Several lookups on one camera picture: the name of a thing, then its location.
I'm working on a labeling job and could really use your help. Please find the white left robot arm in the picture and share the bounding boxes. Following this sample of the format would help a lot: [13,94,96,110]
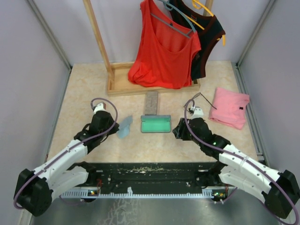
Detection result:
[13,109,119,217]

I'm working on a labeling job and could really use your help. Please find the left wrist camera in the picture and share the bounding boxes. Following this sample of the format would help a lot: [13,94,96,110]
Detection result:
[91,102,107,114]

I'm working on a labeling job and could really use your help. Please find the grey clothes hanger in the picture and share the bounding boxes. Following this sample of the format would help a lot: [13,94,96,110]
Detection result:
[150,0,197,38]

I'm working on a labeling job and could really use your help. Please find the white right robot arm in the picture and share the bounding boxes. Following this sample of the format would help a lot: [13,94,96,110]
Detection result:
[172,118,300,219]

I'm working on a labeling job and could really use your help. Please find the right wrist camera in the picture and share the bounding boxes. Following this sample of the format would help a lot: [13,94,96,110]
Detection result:
[189,106,204,120]

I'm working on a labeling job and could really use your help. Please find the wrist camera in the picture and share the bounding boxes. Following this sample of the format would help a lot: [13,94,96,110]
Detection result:
[91,102,107,114]
[189,106,204,120]

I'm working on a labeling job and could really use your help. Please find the black maroon-trimmed tank top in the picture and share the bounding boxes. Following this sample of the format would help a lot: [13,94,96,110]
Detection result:
[171,0,225,80]

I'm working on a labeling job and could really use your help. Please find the red tank top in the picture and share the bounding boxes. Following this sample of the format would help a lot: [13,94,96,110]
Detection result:
[127,0,201,89]

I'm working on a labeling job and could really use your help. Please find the light blue cleaning cloth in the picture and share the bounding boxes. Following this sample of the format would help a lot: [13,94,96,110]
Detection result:
[116,115,133,139]

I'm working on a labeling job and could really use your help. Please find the grey glasses case green lining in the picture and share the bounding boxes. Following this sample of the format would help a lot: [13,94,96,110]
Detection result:
[144,91,158,115]

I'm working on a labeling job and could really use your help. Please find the wooden clothes rack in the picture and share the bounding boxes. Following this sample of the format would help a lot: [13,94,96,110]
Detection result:
[83,0,200,96]

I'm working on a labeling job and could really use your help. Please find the folded pink t-shirt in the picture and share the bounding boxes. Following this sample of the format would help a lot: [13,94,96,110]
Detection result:
[209,87,250,130]

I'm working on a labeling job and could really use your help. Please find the blue-grey glasses case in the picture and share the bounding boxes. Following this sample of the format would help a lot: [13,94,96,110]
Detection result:
[141,115,172,134]

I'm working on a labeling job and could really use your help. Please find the yellow clothes hanger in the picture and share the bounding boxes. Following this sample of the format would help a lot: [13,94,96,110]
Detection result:
[191,0,226,46]

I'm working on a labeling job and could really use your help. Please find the thin metal frame sunglasses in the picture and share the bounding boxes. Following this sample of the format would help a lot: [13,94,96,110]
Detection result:
[183,92,217,110]

